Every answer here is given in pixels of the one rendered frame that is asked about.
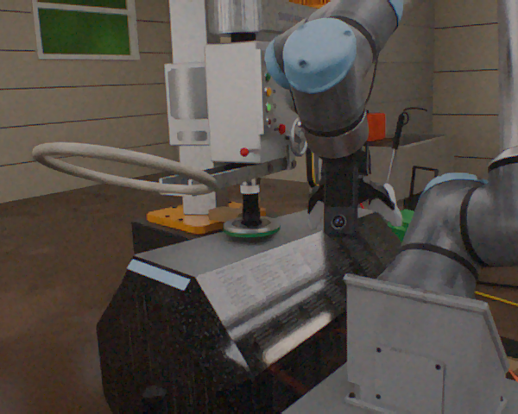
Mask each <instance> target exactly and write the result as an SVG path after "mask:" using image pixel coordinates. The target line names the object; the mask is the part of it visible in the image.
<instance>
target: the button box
mask: <svg viewBox="0 0 518 414"><path fill-rule="evenodd" d="M266 51H267V49H254V70H255V92H256V134H257V135H268V134H273V133H274V132H275V124H274V98H273V78H272V77H271V79H270V81H269V82H267V81H266V79H265V74H266V72H268V68H267V67H266V65H265V56H266ZM267 87H270V89H271V91H272V93H271V95H270V97H267V95H266V89H267ZM267 102H271V105H272V109H271V111H270V112H268V111H267ZM269 116H270V117H271V118H272V125H271V127H269V126H268V124H267V119H268V117H269Z"/></svg>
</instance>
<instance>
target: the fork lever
mask: <svg viewBox="0 0 518 414"><path fill-rule="evenodd" d="M296 166H297V161H296V160H293V161H292V167H293V168H296ZM285 170H287V157H285V158H281V159H278V160H273V161H270V162H267V163H264V164H261V165H257V164H255V165H252V166H245V167H241V168H238V169H237V168H236V164H235V163H229V164H225V165H221V166H214V167H210V168H206V169H201V170H200V171H203V172H205V173H208V174H209V175H211V176H212V177H213V178H215V180H216V181H217V183H218V188H217V189H221V188H224V187H227V186H230V185H235V184H239V183H242V182H245V181H248V180H252V179H257V178H260V177H264V176H267V175H270V174H273V173H278V172H281V171H285ZM160 184H171V185H203V184H201V183H199V182H197V181H194V180H192V179H188V178H185V177H182V176H180V175H174V176H170V177H166V178H162V179H160ZM161 194H162V195H163V194H167V195H179V196H189V197H194V196H197V195H185V194H177V193H161Z"/></svg>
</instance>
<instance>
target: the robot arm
mask: <svg viewBox="0 0 518 414"><path fill-rule="evenodd" d="M424 1H425V0H332V1H330V2H329V3H328V4H326V5H325V6H323V7H322V8H320V9H318V10H317V11H315V12H314V13H313V14H311V15H310V16H309V17H307V18H306V19H304V20H303V21H301V22H299V23H298V24H297V25H295V26H294V27H292V28H291V29H289V30H288V31H287V32H285V33H284V34H282V35H278V36H276V37H275V38H274V40H273V41H272V42H271V43H270V44H269V45H268V48H267V51H266V56H265V59H266V65H267V68H268V72H269V73H270V76H271V77H272V78H273V80H274V81H275V82H276V83H277V84H278V85H280V86H281V87H283V88H285V89H287V90H291V91H292V92H293V95H294V101H295V104H296V107H297V110H298V113H299V117H300V121H298V126H299V127H300V128H303V131H304V136H305V138H306V144H307V146H308V148H309V149H310V150H311V151H312V152H313V153H314V154H316V155H318V156H319V157H320V158H321V159H322V165H321V173H320V174H321V176H322V179H323V180H321V181H320V182H319V185H317V186H314V187H313V188H312V190H311V192H310V194H309V199H308V209H307V223H308V226H309V228H310V229H316V228H317V224H318V223H319V222H320V221H321V217H322V216H323V215H324V232H325V234H327V235H328V236H329V237H331V238H352V236H354V235H356V234H357V205H358V204H360V203H362V202H364V201H366V200H367V199H369V208H370V209H371V210H373V211H374V212H378V213H380V214H381V215H382V216H383V218H384V219H386V220H388V221H389V222H390V223H391V224H392V226H401V213H400V212H399V210H398V208H397V206H396V204H395V195H394V191H393V189H392V187H391V186H390V185H388V184H384V185H381V184H379V183H377V182H372V181H371V180H370V179H368V178H367V176H368V169H369V174H371V160H370V150H369V144H368V142H366V141H367V139H368V135H369V128H368V123H367V116H366V110H365V107H364V100H363V90H362V80H363V78H364V76H365V75H366V73H367V71H368V70H369V69H370V67H371V65H372V64H373V62H374V61H375V59H376V57H377V56H378V54H379V53H380V52H381V50H382V48H383V47H384V45H385V43H386V42H387V40H388V39H389V37H390V36H391V34H392V33H393V32H394V31H395V30H396V29H397V27H398V25H399V21H400V19H401V18H402V17H403V16H404V15H406V14H407V13H408V12H409V11H411V10H412V9H414V8H415V7H416V6H418V5H419V4H421V3H422V2H424ZM497 53H498V115H499V121H500V153H499V155H498V156H497V157H496V158H495V159H494V160H492V161H491V162H490V163H489V166H488V172H489V174H488V180H489V181H488V180H486V179H481V180H480V179H478V178H477V176H476V175H473V174H469V173H463V172H452V173H447V174H444V175H443V176H438V177H437V178H435V179H433V180H432V181H431V182H430V183H429V184H428V185H427V187H426V189H425V190H424V192H423V193H422V195H421V196H420V199H419V201H418V204H417V208H416V210H415V212H414V215H413V218H412V220H411V223H410V224H409V227H408V229H407V231H406V233H405V235H404V237H403V240H402V243H401V246H400V249H399V251H398V254H397V255H396V258H395V260H394V261H393V262H392V263H391V264H390V265H389V266H388V267H387V268H386V269H385V270H384V271H383V272H382V273H381V274H380V275H379V276H378V277H377V278H376V279H377V280H381V281H386V282H390V283H395V284H399V285H406V286H411V287H415V288H420V289H424V290H429V291H433V292H441V293H445V294H450V295H454V296H459V297H463V298H470V299H475V300H477V299H476V291H475V289H476V285H477V281H478V278H479V275H480V272H481V270H482V269H483V268H491V267H518V0H497ZM362 147H365V152H364V151H363V150H361V149H362Z"/></svg>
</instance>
